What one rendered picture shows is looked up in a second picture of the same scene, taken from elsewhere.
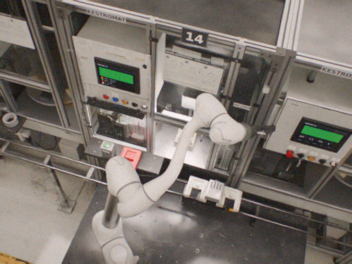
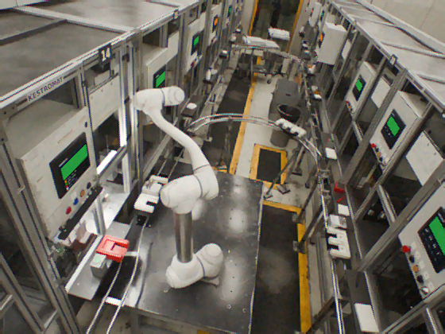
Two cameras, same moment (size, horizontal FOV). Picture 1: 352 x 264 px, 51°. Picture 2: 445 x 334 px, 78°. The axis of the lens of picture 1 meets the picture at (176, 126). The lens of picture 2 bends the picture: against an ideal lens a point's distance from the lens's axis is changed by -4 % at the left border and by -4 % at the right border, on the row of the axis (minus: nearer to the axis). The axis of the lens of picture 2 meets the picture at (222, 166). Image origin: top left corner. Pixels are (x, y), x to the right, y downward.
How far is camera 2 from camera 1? 1.70 m
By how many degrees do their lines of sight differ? 65
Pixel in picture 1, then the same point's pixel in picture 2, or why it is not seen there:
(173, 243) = not seen: hidden behind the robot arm
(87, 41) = (39, 147)
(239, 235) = not seen: hidden behind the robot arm
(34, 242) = not seen: outside the picture
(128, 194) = (206, 179)
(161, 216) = (161, 242)
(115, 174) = (187, 187)
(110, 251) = (211, 256)
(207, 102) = (147, 93)
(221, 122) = (169, 90)
